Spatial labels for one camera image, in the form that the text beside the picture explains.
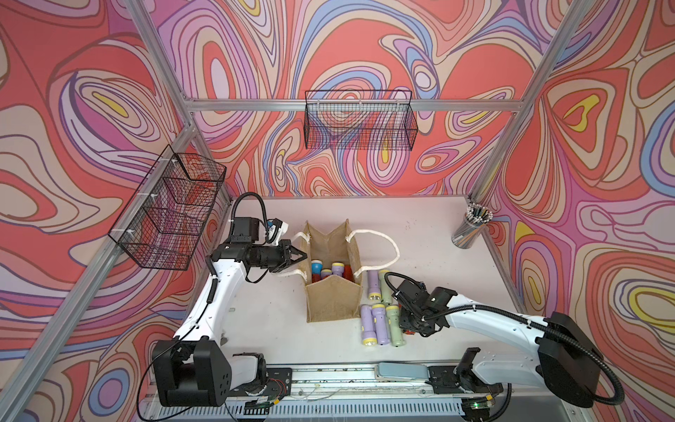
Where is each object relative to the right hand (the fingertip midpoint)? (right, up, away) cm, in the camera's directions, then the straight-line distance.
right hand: (409, 331), depth 82 cm
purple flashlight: (-27, +17, +11) cm, 34 cm away
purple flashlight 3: (-10, +11, +6) cm, 16 cm away
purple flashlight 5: (-9, +3, 0) cm, 10 cm away
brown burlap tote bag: (-24, +11, -2) cm, 26 cm away
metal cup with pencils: (+26, +30, +16) cm, 42 cm away
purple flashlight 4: (-13, 0, -3) cm, 14 cm away
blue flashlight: (-31, +18, +14) cm, 38 cm away
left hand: (-32, +24, -6) cm, 40 cm away
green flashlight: (-5, -1, -2) cm, 5 cm away
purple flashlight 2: (-23, +18, +9) cm, 31 cm away
